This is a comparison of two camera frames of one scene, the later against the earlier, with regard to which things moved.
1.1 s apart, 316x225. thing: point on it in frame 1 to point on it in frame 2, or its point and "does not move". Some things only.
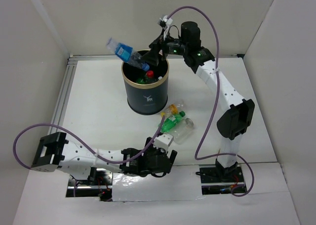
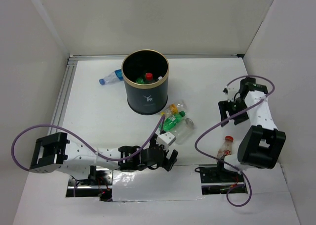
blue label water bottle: (126, 53) to (117, 75)
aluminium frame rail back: (113, 55) does not move
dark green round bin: (146, 90) does not move
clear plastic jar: (183, 131) does not move
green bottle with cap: (171, 121) does not move
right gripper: (152, 56) to (223, 106)
